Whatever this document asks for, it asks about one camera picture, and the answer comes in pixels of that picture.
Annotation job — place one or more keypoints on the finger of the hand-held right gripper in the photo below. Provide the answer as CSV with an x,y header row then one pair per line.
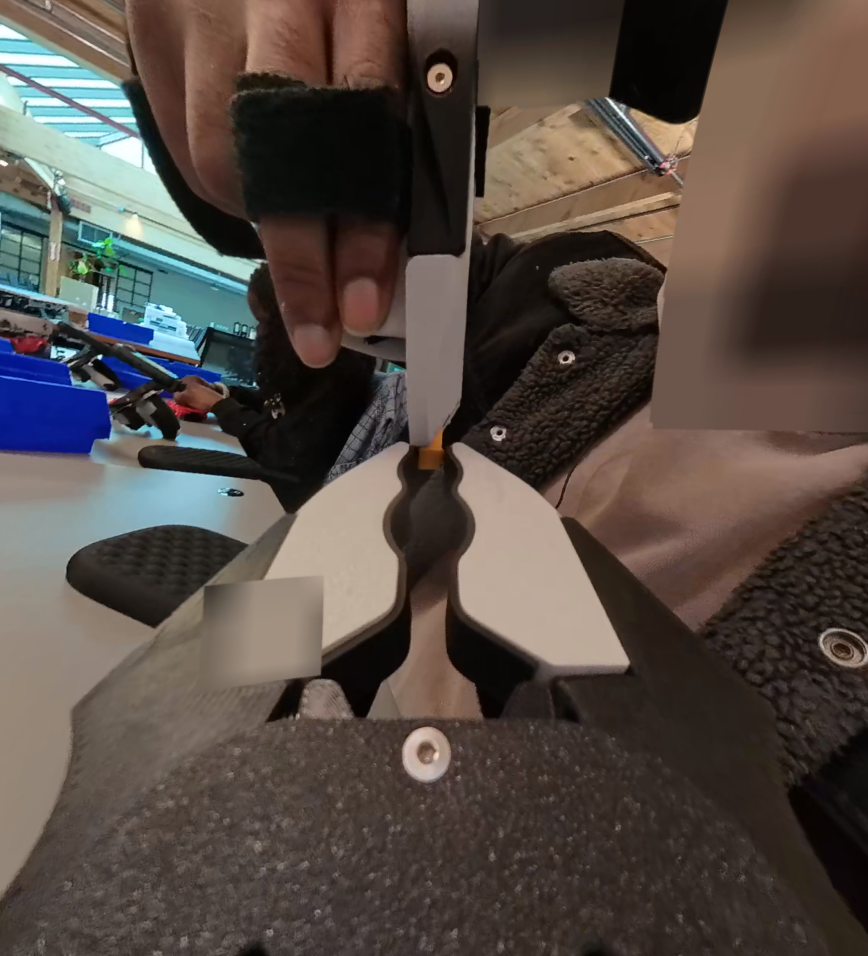
x,y
437,336

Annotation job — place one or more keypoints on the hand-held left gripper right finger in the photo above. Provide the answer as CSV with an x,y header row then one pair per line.
x,y
538,582

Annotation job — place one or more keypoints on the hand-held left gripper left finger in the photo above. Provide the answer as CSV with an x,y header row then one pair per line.
x,y
344,523

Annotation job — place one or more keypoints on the person's right hand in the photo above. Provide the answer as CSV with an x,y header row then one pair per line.
x,y
195,89

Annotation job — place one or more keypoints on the black chair armrest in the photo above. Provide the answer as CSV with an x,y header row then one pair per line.
x,y
210,463

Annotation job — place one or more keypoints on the beige sweatshirt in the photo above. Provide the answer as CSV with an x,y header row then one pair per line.
x,y
665,508

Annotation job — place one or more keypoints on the person's black trousers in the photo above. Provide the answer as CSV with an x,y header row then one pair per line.
x,y
867,836

